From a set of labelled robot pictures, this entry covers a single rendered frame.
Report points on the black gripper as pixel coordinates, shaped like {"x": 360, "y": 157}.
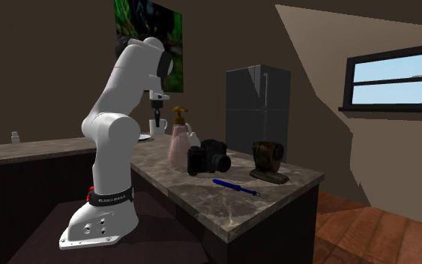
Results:
{"x": 157, "y": 106}

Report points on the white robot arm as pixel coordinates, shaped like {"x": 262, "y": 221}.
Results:
{"x": 110, "y": 131}

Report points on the white mug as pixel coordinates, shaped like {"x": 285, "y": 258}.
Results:
{"x": 158, "y": 127}

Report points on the white plate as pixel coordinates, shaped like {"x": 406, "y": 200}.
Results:
{"x": 145, "y": 137}

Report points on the pink soap dispenser gold pump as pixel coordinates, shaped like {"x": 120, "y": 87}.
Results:
{"x": 178, "y": 146}

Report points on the small white teapot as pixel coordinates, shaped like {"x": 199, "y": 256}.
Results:
{"x": 195, "y": 140}

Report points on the dark grey refrigerator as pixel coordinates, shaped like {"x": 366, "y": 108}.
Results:
{"x": 258, "y": 109}

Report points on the blue pen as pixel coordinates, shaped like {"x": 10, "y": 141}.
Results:
{"x": 234, "y": 187}

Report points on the brown wooden pencil sharpener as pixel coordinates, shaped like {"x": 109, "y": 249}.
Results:
{"x": 268, "y": 158}

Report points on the small clear shaker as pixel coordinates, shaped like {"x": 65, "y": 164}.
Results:
{"x": 15, "y": 138}

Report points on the dark robot stand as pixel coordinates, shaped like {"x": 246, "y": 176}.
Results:
{"x": 42, "y": 234}

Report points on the black framed window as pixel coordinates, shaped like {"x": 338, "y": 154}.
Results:
{"x": 397, "y": 78}

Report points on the black camera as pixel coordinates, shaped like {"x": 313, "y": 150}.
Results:
{"x": 207, "y": 158}

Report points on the green wall picture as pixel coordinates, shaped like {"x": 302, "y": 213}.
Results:
{"x": 141, "y": 22}

